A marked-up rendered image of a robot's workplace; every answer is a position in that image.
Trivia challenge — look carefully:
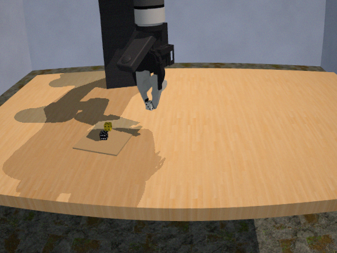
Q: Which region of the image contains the yellow die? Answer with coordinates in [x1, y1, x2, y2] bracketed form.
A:
[104, 122, 112, 131]

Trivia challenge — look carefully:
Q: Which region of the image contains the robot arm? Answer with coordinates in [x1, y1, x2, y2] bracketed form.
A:
[116, 0, 165, 73]

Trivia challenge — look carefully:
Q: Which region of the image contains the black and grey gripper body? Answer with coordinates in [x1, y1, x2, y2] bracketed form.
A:
[135, 22, 174, 73]

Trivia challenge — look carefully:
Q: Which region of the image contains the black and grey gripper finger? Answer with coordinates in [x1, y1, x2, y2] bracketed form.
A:
[132, 68, 152, 103]
[149, 61, 167, 109]

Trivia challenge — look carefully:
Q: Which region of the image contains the tan square mat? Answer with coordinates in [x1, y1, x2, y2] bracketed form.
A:
[73, 124, 136, 156]

